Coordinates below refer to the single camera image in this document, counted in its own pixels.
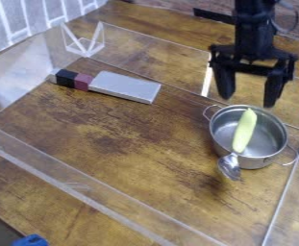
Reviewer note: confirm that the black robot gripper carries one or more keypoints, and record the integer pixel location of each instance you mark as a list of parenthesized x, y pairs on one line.
[(253, 55)]

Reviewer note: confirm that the yellow handled metal spoon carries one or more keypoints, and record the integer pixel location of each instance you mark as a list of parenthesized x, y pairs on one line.
[(228, 163)]

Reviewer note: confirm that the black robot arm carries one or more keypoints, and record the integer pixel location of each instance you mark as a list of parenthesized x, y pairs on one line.
[(257, 6)]

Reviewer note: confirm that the grey block with coloured end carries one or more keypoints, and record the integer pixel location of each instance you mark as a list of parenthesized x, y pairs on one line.
[(109, 83)]

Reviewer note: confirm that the clear acrylic triangle stand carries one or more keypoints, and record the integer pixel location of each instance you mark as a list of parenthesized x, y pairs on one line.
[(81, 45)]

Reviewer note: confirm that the blue object at corner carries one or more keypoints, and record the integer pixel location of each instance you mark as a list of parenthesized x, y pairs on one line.
[(31, 240)]

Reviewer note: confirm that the black wall strip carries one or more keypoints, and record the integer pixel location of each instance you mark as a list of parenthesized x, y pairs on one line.
[(220, 17)]

